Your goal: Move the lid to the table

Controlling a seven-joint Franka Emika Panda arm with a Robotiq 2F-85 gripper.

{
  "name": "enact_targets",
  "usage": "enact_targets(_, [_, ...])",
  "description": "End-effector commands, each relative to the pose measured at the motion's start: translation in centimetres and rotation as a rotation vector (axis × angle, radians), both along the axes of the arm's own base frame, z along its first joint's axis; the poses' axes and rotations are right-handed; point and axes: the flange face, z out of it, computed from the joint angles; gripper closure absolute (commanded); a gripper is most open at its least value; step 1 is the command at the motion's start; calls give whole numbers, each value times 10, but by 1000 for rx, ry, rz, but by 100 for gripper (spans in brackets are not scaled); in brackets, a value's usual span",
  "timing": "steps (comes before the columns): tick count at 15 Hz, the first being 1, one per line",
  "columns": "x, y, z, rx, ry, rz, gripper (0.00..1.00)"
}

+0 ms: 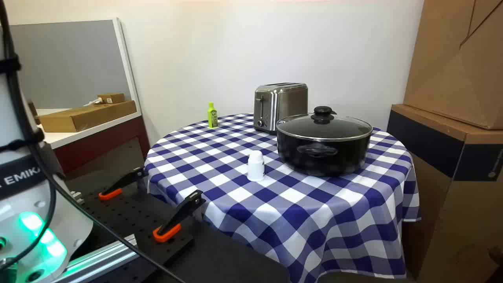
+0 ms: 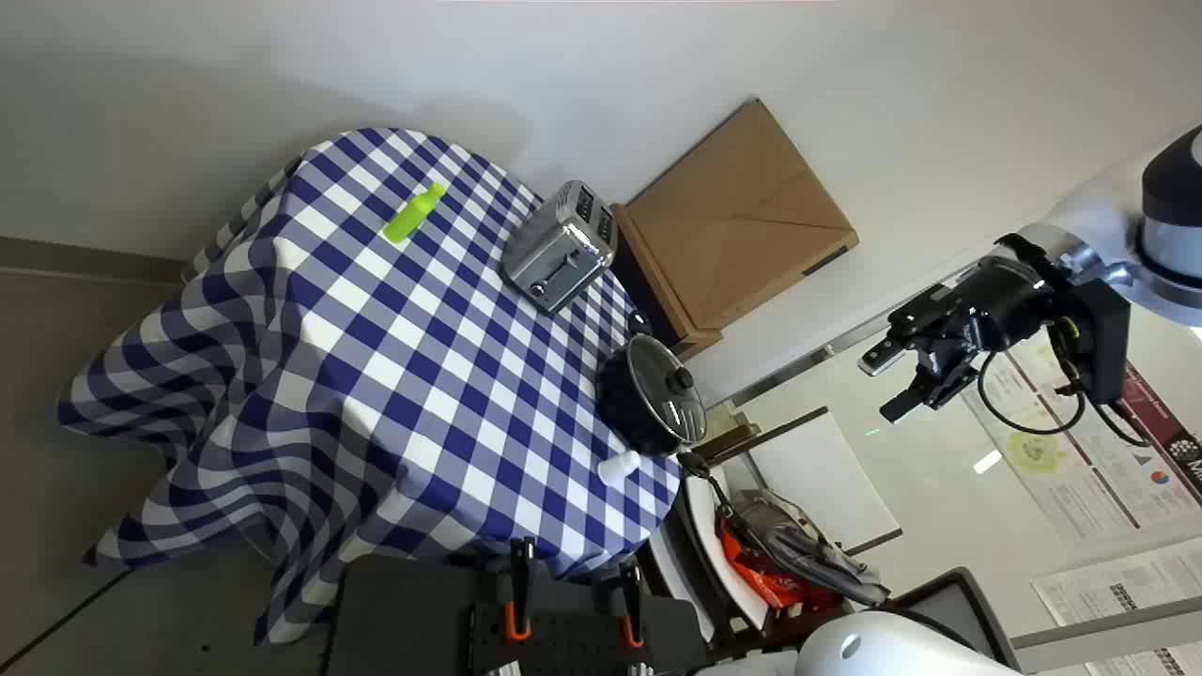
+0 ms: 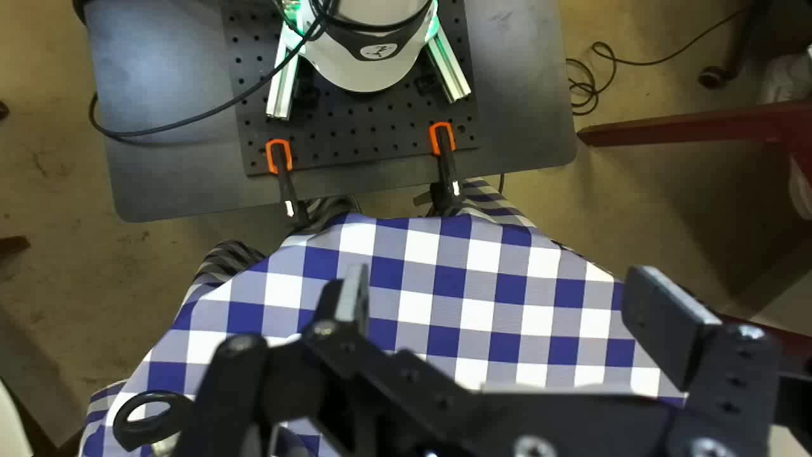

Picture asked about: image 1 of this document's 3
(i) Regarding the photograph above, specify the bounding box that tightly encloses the green plastic bottle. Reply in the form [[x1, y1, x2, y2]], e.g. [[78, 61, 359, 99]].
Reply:
[[207, 102, 218, 129]]

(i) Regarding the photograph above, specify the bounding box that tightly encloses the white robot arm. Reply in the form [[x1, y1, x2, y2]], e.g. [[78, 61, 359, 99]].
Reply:
[[0, 0, 92, 283]]

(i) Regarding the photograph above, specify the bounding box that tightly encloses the black perforated base board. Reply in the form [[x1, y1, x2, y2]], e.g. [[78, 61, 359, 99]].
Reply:
[[77, 176, 287, 283]]

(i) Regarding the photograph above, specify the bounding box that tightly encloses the black cooking pot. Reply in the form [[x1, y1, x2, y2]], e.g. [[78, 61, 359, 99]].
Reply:
[[276, 134, 369, 176]]

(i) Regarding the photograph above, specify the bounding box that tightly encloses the large brown cardboard box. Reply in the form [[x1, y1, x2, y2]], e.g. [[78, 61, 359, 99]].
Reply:
[[403, 0, 503, 131]]

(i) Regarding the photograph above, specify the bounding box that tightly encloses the flat cardboard box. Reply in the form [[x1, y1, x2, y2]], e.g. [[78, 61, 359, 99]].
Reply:
[[39, 93, 136, 132]]

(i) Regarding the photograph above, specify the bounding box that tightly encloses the grey board white frame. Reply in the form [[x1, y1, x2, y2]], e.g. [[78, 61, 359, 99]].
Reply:
[[10, 19, 138, 109]]

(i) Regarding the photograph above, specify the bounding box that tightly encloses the brown cabinet dark trim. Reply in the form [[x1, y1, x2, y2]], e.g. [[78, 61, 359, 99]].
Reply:
[[386, 105, 503, 283]]

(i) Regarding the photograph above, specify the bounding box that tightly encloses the red white low shelf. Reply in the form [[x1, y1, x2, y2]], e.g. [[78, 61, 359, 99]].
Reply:
[[45, 113, 149, 175]]

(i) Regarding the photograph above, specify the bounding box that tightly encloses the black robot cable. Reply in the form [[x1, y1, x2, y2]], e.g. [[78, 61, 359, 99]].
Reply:
[[0, 0, 187, 283]]

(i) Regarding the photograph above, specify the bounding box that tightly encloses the black glass pot lid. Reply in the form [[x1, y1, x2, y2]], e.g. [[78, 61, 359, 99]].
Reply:
[[276, 105, 372, 142]]

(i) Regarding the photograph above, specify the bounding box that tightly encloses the small white plastic bottle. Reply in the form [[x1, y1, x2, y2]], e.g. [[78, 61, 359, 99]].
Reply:
[[246, 151, 264, 181]]

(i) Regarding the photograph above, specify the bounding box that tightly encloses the blue white checkered tablecloth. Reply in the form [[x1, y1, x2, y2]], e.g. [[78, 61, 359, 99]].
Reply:
[[144, 113, 419, 283]]

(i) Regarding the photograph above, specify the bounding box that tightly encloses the silver toaster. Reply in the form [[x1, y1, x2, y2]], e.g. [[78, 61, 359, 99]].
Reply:
[[253, 82, 308, 132]]

